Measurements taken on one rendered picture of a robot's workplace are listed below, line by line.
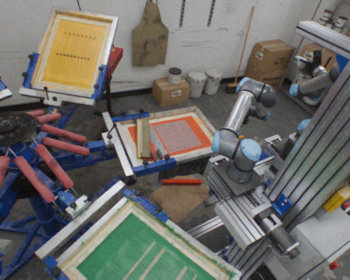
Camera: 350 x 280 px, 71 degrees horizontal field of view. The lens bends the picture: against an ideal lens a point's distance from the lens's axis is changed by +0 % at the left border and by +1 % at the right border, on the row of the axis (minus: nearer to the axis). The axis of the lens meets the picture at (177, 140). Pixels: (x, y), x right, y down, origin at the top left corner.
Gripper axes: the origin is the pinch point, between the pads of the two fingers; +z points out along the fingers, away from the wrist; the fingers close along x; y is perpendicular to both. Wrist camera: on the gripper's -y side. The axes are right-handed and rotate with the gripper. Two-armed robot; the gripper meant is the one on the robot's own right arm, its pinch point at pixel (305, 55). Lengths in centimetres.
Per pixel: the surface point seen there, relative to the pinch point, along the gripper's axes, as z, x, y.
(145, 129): -18, -120, 48
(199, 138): -16, -76, 63
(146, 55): 184, -127, 80
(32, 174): -75, -178, 27
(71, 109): 16, -186, 50
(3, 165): -75, -190, 19
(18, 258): -78, -227, 126
